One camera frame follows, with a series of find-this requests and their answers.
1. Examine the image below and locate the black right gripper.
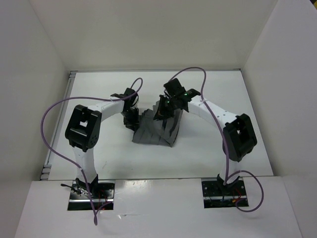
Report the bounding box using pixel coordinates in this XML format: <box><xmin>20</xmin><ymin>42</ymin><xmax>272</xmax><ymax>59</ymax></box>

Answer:
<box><xmin>154</xmin><ymin>94</ymin><xmax>177</xmax><ymax>120</ymax></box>

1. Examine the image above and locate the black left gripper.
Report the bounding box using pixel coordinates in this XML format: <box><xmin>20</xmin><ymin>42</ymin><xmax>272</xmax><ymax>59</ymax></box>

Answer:
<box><xmin>121</xmin><ymin>107</ymin><xmax>139</xmax><ymax>131</ymax></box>

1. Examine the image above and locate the grey pleated skirt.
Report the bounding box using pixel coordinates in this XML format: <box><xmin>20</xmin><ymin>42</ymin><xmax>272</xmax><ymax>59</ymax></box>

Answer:
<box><xmin>132</xmin><ymin>101</ymin><xmax>183</xmax><ymax>147</ymax></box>

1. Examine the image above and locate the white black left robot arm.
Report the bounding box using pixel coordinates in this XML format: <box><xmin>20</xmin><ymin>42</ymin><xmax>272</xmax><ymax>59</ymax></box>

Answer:
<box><xmin>65</xmin><ymin>98</ymin><xmax>139</xmax><ymax>198</ymax></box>

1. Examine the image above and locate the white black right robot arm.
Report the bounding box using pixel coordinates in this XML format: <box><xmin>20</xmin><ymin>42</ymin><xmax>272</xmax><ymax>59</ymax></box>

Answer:
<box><xmin>154</xmin><ymin>92</ymin><xmax>257</xmax><ymax>195</ymax></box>

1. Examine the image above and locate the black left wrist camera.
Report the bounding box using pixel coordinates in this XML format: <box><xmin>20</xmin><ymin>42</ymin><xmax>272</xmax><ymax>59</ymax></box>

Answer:
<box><xmin>111</xmin><ymin>88</ymin><xmax>139</xmax><ymax>106</ymax></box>

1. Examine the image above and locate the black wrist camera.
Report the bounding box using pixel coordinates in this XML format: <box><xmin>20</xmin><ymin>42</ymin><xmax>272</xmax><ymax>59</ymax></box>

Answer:
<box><xmin>111</xmin><ymin>88</ymin><xmax>139</xmax><ymax>106</ymax></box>
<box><xmin>163</xmin><ymin>78</ymin><xmax>186</xmax><ymax>97</ymax></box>

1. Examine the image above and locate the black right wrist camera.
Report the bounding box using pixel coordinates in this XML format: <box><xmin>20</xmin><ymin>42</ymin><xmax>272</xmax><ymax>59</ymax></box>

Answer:
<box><xmin>163</xmin><ymin>78</ymin><xmax>186</xmax><ymax>97</ymax></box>

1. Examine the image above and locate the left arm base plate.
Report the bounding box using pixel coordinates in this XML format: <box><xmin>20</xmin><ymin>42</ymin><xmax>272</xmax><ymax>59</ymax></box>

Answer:
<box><xmin>67</xmin><ymin>180</ymin><xmax>115</xmax><ymax>211</ymax></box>

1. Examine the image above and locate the aluminium table edge rail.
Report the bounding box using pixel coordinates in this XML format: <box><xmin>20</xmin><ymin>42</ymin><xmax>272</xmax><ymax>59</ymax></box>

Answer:
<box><xmin>40</xmin><ymin>71</ymin><xmax>77</xmax><ymax>181</ymax></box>

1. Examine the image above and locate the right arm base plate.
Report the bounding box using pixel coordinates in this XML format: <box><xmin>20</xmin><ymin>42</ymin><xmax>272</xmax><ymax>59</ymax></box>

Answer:
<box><xmin>201</xmin><ymin>178</ymin><xmax>249</xmax><ymax>209</ymax></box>

